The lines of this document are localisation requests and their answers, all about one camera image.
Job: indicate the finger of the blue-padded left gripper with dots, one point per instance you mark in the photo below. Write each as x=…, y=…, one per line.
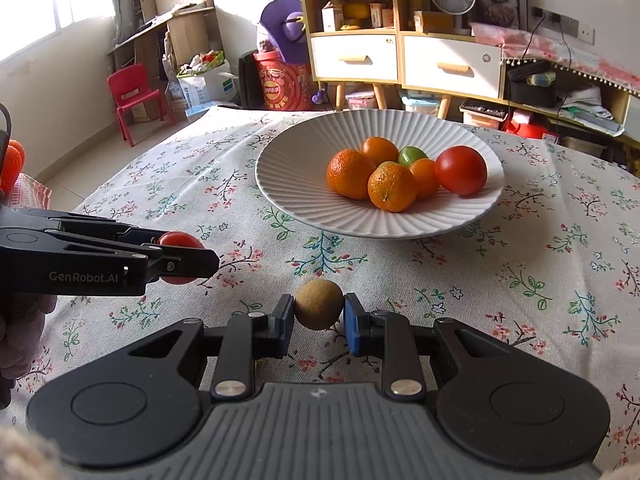
x=165, y=259

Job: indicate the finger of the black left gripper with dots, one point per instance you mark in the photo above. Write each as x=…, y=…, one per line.
x=91, y=226

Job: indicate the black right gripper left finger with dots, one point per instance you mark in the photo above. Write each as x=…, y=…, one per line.
x=270, y=333

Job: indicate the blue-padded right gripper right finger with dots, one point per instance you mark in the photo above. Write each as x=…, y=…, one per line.
x=373, y=333

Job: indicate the red tomato with stem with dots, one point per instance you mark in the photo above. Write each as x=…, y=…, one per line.
x=183, y=265

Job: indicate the brown kiwi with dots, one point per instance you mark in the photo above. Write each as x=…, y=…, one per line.
x=318, y=304

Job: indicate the small orange mandarin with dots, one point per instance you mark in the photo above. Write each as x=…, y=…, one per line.
x=392, y=187

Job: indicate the large orange mandarin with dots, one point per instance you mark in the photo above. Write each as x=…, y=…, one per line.
x=348, y=172

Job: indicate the smooth orange persimmon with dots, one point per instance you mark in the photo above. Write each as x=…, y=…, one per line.
x=427, y=184

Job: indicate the left hand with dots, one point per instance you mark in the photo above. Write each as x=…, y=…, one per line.
x=22, y=321

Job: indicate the red plastic chair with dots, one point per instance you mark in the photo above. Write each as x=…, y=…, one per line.
x=129, y=88

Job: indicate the white ribbed plate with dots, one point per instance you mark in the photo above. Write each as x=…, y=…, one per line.
x=291, y=173

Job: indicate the green fruit back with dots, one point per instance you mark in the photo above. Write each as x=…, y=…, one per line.
x=409, y=155

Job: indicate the orange persimmon in plate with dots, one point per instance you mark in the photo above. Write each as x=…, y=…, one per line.
x=379, y=150

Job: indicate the floral tablecloth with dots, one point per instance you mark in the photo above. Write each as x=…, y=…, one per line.
x=553, y=269

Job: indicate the red snack bucket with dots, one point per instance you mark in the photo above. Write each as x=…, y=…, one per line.
x=286, y=87

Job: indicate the purple toy figure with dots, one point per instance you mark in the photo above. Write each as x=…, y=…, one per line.
x=282, y=28

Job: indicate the wooden shelf cabinet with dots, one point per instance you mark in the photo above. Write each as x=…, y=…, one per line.
x=404, y=44

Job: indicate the low wooden tv cabinet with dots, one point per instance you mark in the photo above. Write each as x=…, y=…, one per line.
x=577, y=106

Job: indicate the pink floral cloth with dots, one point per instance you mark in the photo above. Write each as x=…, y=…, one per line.
x=521, y=45

